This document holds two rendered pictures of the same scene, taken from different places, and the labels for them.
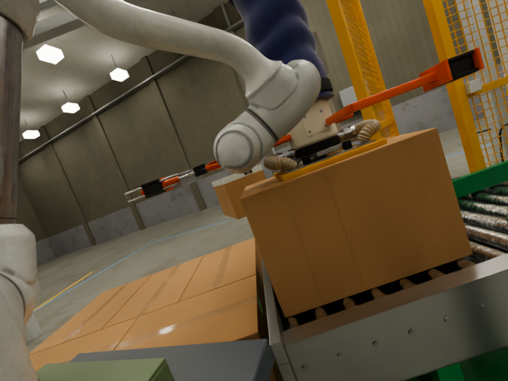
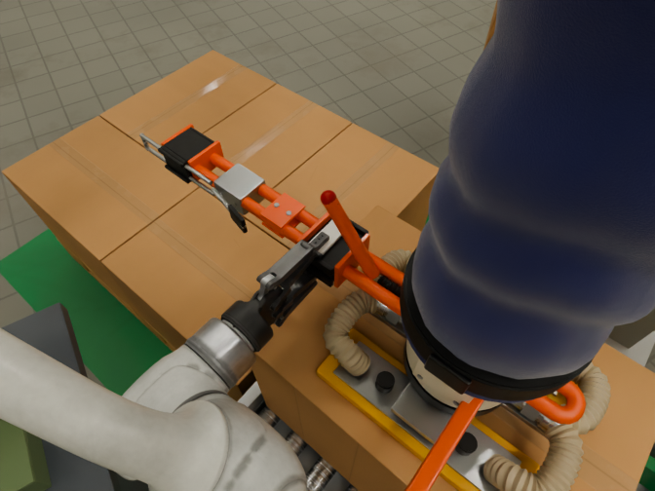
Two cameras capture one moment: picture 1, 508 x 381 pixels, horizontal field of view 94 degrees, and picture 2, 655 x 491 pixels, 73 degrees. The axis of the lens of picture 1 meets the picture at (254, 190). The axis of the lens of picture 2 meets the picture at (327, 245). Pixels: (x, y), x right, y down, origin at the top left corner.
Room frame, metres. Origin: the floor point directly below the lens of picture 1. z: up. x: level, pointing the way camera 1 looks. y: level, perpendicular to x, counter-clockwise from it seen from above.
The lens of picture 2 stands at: (0.54, -0.26, 1.66)
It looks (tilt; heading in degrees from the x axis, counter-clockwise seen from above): 55 degrees down; 38
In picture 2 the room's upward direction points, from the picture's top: straight up
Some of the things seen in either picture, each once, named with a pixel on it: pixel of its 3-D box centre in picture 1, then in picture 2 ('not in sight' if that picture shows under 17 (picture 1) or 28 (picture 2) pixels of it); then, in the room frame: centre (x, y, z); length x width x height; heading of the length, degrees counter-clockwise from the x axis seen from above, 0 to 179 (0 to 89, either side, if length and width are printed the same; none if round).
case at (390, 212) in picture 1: (335, 213); (429, 397); (0.88, -0.26, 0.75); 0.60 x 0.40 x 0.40; 88
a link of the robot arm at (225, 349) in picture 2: not in sight; (222, 350); (0.64, 0.00, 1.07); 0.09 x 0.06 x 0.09; 88
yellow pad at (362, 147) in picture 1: (327, 156); (422, 414); (0.77, -0.26, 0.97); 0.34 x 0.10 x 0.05; 88
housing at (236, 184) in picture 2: (191, 176); (241, 189); (0.88, 0.20, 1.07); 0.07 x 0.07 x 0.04; 88
